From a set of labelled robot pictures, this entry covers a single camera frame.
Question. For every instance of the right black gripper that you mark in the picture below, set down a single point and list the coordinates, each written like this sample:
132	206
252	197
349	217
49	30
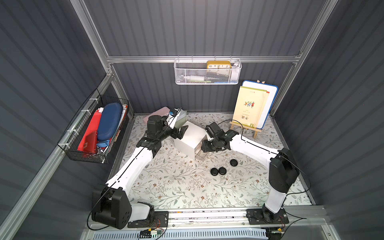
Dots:
208	145

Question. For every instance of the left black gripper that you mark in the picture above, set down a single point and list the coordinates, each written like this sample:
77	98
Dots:
180	132

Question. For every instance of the white drawer cabinet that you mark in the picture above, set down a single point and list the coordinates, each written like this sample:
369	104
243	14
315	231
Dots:
191	141

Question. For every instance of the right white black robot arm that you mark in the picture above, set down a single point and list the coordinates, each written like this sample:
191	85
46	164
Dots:
280	164

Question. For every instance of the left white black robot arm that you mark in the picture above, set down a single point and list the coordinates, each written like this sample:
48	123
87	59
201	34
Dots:
110	202

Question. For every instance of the grey-blue pencil case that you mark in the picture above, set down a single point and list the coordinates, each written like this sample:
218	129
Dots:
181	119

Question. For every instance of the pink pencil case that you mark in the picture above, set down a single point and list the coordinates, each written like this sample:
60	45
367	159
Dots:
164	111

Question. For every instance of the black earphone case right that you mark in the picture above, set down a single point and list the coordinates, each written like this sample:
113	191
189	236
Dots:
234	162

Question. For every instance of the black earphone case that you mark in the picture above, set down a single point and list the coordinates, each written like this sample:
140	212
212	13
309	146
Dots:
222	171
214	171
234	162

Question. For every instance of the black earphone case middle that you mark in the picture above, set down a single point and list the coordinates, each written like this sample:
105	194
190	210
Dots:
222	171

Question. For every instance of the black earphone case left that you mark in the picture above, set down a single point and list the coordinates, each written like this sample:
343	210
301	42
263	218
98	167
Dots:
214	171

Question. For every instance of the wooden easel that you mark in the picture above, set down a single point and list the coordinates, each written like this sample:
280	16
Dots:
246	126

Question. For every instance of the yellow booklet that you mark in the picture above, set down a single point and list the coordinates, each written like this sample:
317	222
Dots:
249	106

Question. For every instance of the yellow clock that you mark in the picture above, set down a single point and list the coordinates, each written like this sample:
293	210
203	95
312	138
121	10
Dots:
219	64

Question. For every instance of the navy blue case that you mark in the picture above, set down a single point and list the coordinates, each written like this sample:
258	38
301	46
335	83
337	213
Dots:
109	121

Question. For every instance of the blue-framed whiteboard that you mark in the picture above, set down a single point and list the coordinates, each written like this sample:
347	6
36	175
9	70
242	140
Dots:
272	93

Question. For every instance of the red folder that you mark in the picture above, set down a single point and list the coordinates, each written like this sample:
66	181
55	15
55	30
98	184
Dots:
88	143

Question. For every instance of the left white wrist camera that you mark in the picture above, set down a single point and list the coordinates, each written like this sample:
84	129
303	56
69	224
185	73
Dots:
173	117

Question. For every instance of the white wire wall basket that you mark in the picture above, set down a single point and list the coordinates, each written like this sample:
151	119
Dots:
191	71

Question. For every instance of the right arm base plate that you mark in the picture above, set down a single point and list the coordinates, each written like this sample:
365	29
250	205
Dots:
261	216

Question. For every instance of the black wire side basket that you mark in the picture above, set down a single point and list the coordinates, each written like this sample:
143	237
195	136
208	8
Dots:
107	150

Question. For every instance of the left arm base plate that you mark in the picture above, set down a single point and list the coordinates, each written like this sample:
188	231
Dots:
154	220

